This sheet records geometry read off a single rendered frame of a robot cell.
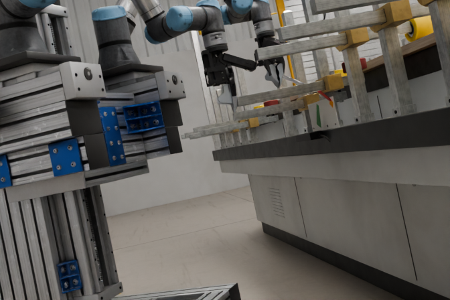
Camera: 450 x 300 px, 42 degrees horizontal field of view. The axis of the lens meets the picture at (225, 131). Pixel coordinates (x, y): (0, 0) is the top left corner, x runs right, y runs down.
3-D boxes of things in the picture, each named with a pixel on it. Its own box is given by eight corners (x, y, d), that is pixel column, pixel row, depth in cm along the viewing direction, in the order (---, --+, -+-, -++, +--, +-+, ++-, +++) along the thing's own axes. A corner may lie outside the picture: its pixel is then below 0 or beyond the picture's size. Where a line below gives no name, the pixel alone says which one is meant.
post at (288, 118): (288, 136, 242) (266, 31, 244) (285, 136, 247) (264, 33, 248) (298, 134, 243) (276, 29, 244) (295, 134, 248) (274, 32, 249)
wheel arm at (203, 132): (201, 137, 307) (199, 129, 308) (200, 138, 311) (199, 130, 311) (279, 122, 315) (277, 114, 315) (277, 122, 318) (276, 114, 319)
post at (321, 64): (333, 132, 193) (303, -9, 194) (329, 132, 196) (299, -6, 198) (342, 130, 193) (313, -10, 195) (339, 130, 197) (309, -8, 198)
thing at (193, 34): (215, 150, 442) (189, 21, 445) (214, 150, 451) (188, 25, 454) (230, 146, 444) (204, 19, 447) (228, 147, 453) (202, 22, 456)
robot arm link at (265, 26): (276, 19, 222) (259, 21, 218) (278, 31, 222) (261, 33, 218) (265, 25, 228) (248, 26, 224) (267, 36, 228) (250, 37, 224)
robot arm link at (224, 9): (221, 0, 214) (250, -5, 215) (217, 8, 225) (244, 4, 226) (226, 21, 214) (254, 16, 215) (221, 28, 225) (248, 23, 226)
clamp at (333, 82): (329, 90, 186) (326, 75, 186) (316, 96, 199) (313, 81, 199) (346, 87, 187) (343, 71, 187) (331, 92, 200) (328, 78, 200)
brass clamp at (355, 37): (351, 44, 161) (347, 26, 162) (334, 53, 175) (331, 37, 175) (371, 40, 163) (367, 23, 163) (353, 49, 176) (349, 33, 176)
